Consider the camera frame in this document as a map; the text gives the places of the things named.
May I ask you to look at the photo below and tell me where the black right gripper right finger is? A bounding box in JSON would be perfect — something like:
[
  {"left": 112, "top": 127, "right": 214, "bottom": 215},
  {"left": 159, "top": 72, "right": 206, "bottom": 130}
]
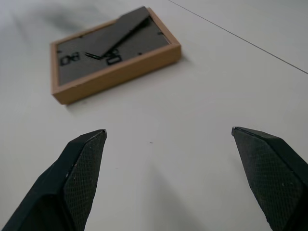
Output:
[{"left": 231, "top": 126, "right": 308, "bottom": 231}]

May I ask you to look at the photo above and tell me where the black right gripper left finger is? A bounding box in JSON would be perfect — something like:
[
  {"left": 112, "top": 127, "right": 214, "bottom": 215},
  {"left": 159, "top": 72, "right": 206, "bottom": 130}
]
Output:
[{"left": 0, "top": 128, "right": 108, "bottom": 231}]

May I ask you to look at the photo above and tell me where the wooden framed grey tray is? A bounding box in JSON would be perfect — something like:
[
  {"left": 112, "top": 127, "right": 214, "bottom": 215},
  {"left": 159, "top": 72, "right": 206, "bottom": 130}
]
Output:
[{"left": 50, "top": 6, "right": 181, "bottom": 105}]

